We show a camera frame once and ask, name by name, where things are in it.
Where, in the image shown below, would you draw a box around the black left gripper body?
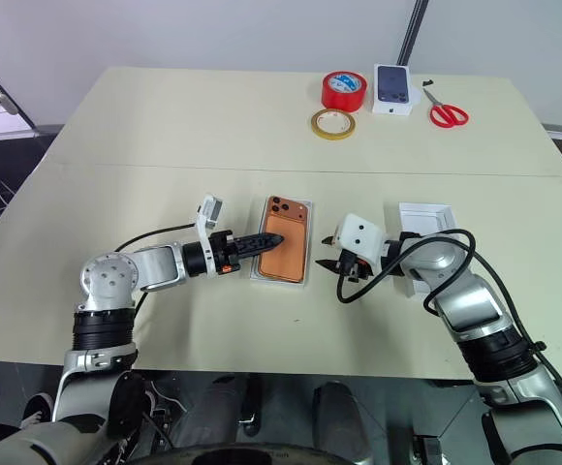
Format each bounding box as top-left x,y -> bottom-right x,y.
210,231 -> 243,278

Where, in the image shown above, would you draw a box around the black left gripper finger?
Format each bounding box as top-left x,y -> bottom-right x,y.
235,243 -> 279,262
234,232 -> 285,247

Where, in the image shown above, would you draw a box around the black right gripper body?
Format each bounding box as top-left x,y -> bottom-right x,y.
337,247 -> 377,284

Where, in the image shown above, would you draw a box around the orange phone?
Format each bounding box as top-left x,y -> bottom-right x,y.
257,195 -> 311,285

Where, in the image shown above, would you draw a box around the white phone box base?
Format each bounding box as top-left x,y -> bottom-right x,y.
250,195 -> 318,291

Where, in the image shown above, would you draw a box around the white phone box lid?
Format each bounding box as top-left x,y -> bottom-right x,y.
384,201 -> 459,297

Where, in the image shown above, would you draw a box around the white box with purple phone print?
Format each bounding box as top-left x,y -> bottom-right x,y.
371,63 -> 416,119

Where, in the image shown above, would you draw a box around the yellow tape roll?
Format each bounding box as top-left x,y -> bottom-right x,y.
309,108 -> 359,142

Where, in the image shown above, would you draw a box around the red tape roll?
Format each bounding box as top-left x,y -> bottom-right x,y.
320,71 -> 370,114

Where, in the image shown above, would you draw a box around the black metal pole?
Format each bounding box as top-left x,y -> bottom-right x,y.
395,0 -> 430,67

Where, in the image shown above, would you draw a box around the black and white sneaker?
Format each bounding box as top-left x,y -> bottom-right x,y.
18,392 -> 55,431

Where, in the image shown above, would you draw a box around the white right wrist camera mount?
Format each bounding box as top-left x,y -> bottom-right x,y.
334,211 -> 390,266

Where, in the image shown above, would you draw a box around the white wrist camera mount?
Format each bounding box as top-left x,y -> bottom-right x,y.
194,194 -> 226,278
334,211 -> 390,266

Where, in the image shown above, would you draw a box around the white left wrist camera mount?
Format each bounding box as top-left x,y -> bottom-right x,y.
194,194 -> 226,278

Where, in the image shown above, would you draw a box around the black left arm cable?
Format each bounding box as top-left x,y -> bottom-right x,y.
113,221 -> 201,321

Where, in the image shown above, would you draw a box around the red handled scissors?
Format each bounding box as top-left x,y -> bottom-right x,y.
421,84 -> 472,130

